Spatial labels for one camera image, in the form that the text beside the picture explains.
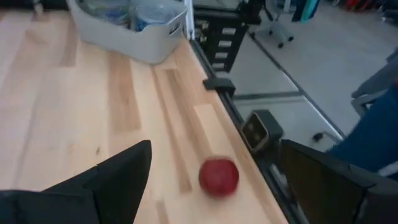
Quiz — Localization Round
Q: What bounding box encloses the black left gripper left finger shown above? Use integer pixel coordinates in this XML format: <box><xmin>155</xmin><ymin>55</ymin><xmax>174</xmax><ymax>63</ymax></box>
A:
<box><xmin>0</xmin><ymin>139</ymin><xmax>152</xmax><ymax>224</ymax></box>

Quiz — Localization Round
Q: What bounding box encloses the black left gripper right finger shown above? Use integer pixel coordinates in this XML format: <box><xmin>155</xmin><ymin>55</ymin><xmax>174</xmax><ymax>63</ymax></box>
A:
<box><xmin>280</xmin><ymin>139</ymin><xmax>398</xmax><ymax>224</ymax></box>

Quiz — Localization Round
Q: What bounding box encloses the person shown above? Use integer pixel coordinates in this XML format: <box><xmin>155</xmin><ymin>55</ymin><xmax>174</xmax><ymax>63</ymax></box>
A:
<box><xmin>328</xmin><ymin>79</ymin><xmax>398</xmax><ymax>181</ymax></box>

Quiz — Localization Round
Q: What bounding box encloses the toy pomegranate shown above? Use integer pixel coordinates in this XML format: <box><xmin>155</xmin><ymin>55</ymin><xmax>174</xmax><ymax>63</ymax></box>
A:
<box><xmin>198</xmin><ymin>157</ymin><xmax>240</xmax><ymax>198</ymax></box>

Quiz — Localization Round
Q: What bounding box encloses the grey chair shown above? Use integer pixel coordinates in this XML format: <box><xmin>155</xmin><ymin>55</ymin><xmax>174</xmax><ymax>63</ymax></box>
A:
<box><xmin>351</xmin><ymin>48</ymin><xmax>398</xmax><ymax>118</ymax></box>

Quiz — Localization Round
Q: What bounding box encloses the grey rectangular tray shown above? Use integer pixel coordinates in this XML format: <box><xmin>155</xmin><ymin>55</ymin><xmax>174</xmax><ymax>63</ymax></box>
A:
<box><xmin>67</xmin><ymin>0</ymin><xmax>188</xmax><ymax>65</ymax></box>

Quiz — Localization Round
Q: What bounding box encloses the white office chair base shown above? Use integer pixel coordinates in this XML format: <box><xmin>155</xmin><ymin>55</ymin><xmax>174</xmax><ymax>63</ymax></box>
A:
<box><xmin>250</xmin><ymin>0</ymin><xmax>295</xmax><ymax>49</ymax></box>

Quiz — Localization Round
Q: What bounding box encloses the teal hanging cloth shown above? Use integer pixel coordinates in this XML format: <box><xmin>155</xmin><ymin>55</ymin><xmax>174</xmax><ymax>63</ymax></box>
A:
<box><xmin>292</xmin><ymin>0</ymin><xmax>321</xmax><ymax>23</ymax></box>

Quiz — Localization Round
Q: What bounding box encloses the small black table camera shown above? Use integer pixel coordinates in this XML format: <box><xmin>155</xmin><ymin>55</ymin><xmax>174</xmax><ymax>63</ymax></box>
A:
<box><xmin>241</xmin><ymin>109</ymin><xmax>284</xmax><ymax>154</ymax></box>

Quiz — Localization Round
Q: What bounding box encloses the black aluminium table frame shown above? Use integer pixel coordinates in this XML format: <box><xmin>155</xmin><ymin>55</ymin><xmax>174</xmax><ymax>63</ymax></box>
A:
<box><xmin>189</xmin><ymin>39</ymin><xmax>312</xmax><ymax>224</ymax></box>

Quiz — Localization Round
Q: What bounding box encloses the black slotted frame bracket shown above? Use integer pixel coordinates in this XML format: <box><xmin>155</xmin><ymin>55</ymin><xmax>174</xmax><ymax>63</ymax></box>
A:
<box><xmin>193</xmin><ymin>0</ymin><xmax>262</xmax><ymax>73</ymax></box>

